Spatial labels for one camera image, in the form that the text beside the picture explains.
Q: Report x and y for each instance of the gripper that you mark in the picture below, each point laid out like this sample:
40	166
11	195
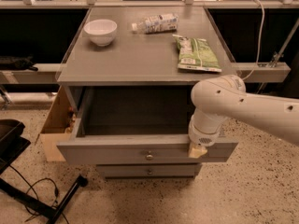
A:
202	137

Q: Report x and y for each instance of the grey top drawer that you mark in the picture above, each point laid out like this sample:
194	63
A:
137	125

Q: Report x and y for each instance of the grey drawer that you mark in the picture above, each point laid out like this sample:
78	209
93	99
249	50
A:
152	170
137	125

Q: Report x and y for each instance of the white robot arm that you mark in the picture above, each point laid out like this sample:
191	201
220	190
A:
220	98

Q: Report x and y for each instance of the grey bottom drawer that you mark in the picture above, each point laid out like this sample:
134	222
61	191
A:
152	170

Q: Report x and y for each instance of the grey drawer cabinet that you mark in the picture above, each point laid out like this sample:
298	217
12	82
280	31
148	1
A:
136	59

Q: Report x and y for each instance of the green snack bag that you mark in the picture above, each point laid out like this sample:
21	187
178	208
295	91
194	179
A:
196	54

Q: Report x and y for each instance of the clear plastic water bottle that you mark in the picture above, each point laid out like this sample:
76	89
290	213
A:
156	24

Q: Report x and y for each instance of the cardboard box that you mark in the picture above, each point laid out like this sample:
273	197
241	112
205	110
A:
58	126

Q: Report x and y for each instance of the white ceramic bowl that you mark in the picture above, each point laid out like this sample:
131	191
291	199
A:
101	32

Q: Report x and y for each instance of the black tray on stand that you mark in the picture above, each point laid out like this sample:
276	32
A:
12	144

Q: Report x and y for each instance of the black bag on ledge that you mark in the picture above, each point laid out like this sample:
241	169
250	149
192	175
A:
16	63

